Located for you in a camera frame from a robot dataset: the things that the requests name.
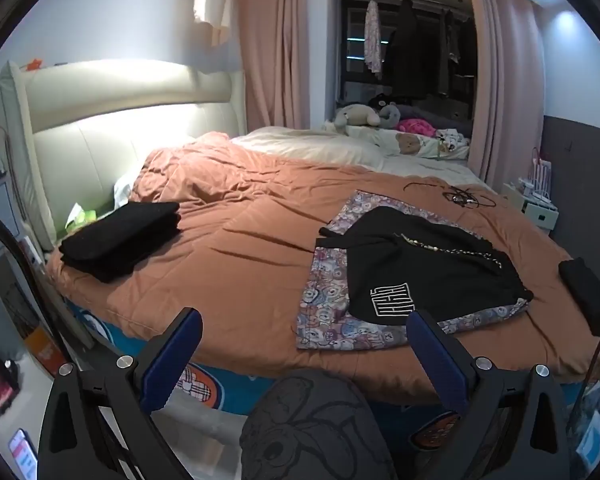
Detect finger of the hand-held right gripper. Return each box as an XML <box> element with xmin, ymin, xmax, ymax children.
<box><xmin>558</xmin><ymin>257</ymin><xmax>600</xmax><ymax>318</ymax></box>

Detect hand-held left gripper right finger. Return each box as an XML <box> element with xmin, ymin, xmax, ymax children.
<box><xmin>406</xmin><ymin>310</ymin><xmax>567</xmax><ymax>480</ymax></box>

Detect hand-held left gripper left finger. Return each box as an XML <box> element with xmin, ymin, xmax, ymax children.
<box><xmin>39</xmin><ymin>306</ymin><xmax>203</xmax><ymax>480</ymax></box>

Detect black pants white print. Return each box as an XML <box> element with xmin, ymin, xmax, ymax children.
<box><xmin>319</xmin><ymin>206</ymin><xmax>534</xmax><ymax>330</ymax></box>

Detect patterned printed cloth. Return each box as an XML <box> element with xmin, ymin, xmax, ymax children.
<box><xmin>294</xmin><ymin>189</ymin><xmax>531</xmax><ymax>352</ymax></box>

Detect person's leg grey printed pants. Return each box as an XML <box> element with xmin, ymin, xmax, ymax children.
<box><xmin>239</xmin><ymin>369</ymin><xmax>398</xmax><ymax>480</ymax></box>

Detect blue cartoon print bedsheet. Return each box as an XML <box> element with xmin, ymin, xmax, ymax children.
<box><xmin>62</xmin><ymin>300</ymin><xmax>481</xmax><ymax>451</ymax></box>

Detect white bedside table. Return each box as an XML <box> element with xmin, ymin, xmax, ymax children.
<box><xmin>500</xmin><ymin>182</ymin><xmax>561</xmax><ymax>233</ymax></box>

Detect light blue plastic bag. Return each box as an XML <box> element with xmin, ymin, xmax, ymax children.
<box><xmin>572</xmin><ymin>385</ymin><xmax>600</xmax><ymax>468</ymax></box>

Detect white pink striped holder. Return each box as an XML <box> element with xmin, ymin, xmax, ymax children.
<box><xmin>527</xmin><ymin>147</ymin><xmax>553</xmax><ymax>201</ymax></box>

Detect folded black clothes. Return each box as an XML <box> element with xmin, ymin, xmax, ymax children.
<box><xmin>59</xmin><ymin>201</ymin><xmax>182</xmax><ymax>283</ymax></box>

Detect orange blanket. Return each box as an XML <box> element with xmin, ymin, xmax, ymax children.
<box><xmin>45</xmin><ymin>132</ymin><xmax>600</xmax><ymax>406</ymax></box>

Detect green tissue pack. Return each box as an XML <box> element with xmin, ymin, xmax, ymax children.
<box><xmin>65</xmin><ymin>204</ymin><xmax>98</xmax><ymax>233</ymax></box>

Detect white pillow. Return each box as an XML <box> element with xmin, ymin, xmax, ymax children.
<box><xmin>112</xmin><ymin>176</ymin><xmax>141</xmax><ymax>208</ymax></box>

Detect smartphone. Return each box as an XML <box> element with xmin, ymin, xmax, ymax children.
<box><xmin>7</xmin><ymin>427</ymin><xmax>38</xmax><ymax>480</ymax></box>

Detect bear print pillow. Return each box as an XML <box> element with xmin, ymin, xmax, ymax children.
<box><xmin>347</xmin><ymin>125</ymin><xmax>471</xmax><ymax>161</ymax></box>

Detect pink curtain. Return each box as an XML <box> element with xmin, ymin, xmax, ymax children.
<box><xmin>235</xmin><ymin>0</ymin><xmax>313</xmax><ymax>133</ymax></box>
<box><xmin>467</xmin><ymin>0</ymin><xmax>548</xmax><ymax>196</ymax></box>

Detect pink plush toy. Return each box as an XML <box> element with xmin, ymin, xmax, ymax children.
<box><xmin>397</xmin><ymin>117</ymin><xmax>437</xmax><ymax>137</ymax></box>

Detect grey bedside cabinet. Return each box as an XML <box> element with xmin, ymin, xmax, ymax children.
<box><xmin>0</xmin><ymin>170</ymin><xmax>31</xmax><ymax>261</ymax></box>

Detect cream padded headboard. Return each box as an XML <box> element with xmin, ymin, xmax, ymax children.
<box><xmin>0</xmin><ymin>59</ymin><xmax>248</xmax><ymax>256</ymax></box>

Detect blue grey plush toy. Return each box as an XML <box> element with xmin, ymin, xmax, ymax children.
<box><xmin>380</xmin><ymin>102</ymin><xmax>406</xmax><ymax>129</ymax></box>

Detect cream pillow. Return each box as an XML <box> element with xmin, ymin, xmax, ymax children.
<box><xmin>230</xmin><ymin>126</ymin><xmax>386</xmax><ymax>171</ymax></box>

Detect hanging dark garments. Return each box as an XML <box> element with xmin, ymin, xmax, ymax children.
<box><xmin>437</xmin><ymin>7</ymin><xmax>473</xmax><ymax>96</ymax></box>

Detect hanging black coat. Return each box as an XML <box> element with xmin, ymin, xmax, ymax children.
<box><xmin>390</xmin><ymin>0</ymin><xmax>431</xmax><ymax>101</ymax></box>

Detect hanging white pink garment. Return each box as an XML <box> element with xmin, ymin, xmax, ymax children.
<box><xmin>364</xmin><ymin>0</ymin><xmax>382</xmax><ymax>78</ymax></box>

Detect white hanging cloth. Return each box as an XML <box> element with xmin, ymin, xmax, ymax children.
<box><xmin>192</xmin><ymin>0</ymin><xmax>236</xmax><ymax>46</ymax></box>

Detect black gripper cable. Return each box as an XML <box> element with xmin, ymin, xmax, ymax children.
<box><xmin>0</xmin><ymin>205</ymin><xmax>96</xmax><ymax>356</ymax></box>
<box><xmin>567</xmin><ymin>335</ymin><xmax>600</xmax><ymax>431</ymax></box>

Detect tangled black cables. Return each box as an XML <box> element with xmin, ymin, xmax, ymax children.
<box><xmin>404</xmin><ymin>177</ymin><xmax>498</xmax><ymax>209</ymax></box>

